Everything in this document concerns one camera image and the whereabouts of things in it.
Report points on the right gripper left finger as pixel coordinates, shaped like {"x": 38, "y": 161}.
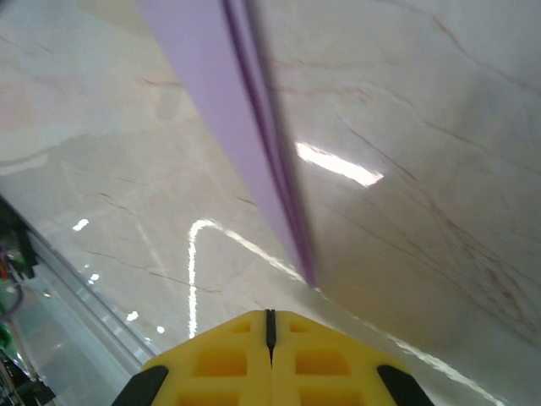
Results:
{"x": 220, "y": 363}

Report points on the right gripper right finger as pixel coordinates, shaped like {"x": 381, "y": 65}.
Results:
{"x": 325, "y": 363}

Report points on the purple cloth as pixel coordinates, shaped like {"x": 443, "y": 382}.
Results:
{"x": 211, "y": 84}

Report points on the black base plate right arm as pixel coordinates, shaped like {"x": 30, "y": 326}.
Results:
{"x": 17, "y": 249}

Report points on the aluminium mounting rail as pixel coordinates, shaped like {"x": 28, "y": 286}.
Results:
{"x": 97, "y": 321}

